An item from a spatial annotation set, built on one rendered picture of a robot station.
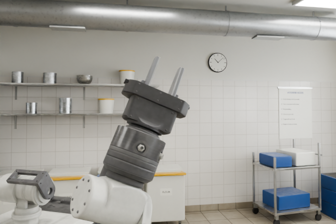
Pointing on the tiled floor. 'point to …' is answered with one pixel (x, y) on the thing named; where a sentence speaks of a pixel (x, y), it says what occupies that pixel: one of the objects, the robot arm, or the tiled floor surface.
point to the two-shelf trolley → (293, 187)
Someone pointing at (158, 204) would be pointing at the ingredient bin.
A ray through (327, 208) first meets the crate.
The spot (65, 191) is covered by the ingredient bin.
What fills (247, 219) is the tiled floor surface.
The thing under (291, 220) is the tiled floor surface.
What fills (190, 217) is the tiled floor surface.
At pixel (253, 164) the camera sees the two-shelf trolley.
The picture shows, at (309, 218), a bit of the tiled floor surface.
